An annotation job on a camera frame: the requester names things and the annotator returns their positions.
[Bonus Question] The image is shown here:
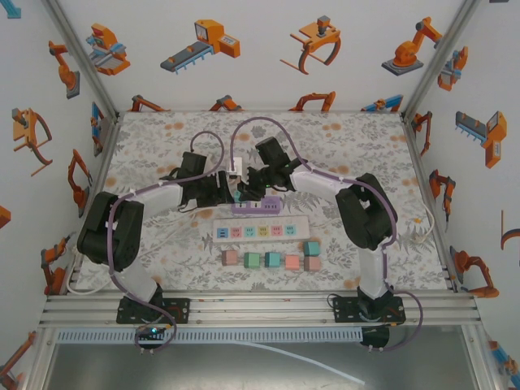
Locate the purple power strip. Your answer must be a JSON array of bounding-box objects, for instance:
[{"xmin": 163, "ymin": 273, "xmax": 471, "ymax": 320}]
[{"xmin": 230, "ymin": 196, "xmax": 284, "ymax": 216}]

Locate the white power strip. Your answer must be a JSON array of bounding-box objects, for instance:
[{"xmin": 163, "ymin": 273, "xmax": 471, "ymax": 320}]
[{"xmin": 212, "ymin": 217, "xmax": 311, "ymax": 245}]

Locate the floral table cloth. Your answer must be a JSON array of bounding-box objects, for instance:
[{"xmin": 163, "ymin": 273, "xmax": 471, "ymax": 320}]
[{"xmin": 75, "ymin": 110, "xmax": 452, "ymax": 293}]

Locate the small circuit board green LED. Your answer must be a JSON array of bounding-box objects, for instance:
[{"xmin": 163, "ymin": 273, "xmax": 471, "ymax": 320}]
[{"xmin": 136, "ymin": 324, "xmax": 167, "ymax": 340}]

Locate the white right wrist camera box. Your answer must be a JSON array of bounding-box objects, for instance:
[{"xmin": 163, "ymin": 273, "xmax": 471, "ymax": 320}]
[{"xmin": 225, "ymin": 156, "xmax": 245, "ymax": 178}]

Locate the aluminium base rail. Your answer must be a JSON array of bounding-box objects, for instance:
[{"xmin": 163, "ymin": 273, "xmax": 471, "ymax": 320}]
[{"xmin": 38, "ymin": 290, "xmax": 483, "ymax": 328}]

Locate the grey slotted cable duct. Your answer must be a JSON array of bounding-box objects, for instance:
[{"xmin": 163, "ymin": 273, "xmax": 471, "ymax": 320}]
[{"xmin": 54, "ymin": 327, "xmax": 365, "ymax": 344}]

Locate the white purple-strip cable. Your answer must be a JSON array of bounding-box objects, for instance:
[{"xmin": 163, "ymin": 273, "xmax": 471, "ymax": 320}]
[{"xmin": 64, "ymin": 205, "xmax": 235, "ymax": 295}]

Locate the aluminium frame post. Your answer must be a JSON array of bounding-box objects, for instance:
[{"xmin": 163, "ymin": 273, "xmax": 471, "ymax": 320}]
[
  {"xmin": 400, "ymin": 0, "xmax": 483, "ymax": 119},
  {"xmin": 40, "ymin": 0, "xmax": 122, "ymax": 119}
]

